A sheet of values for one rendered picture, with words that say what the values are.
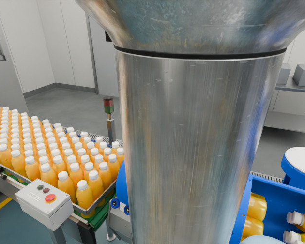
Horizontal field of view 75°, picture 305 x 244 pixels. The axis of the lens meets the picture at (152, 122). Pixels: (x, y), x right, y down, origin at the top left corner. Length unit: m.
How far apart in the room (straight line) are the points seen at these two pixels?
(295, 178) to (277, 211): 0.36
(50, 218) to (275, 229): 0.86
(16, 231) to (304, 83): 3.72
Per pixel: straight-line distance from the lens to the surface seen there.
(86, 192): 0.95
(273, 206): 0.99
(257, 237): 0.35
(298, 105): 4.31
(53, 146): 1.24
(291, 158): 1.35
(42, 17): 5.91
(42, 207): 0.89
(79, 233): 1.12
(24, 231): 2.36
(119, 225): 1.05
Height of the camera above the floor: 1.72
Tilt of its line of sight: 28 degrees down
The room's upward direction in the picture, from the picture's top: straight up
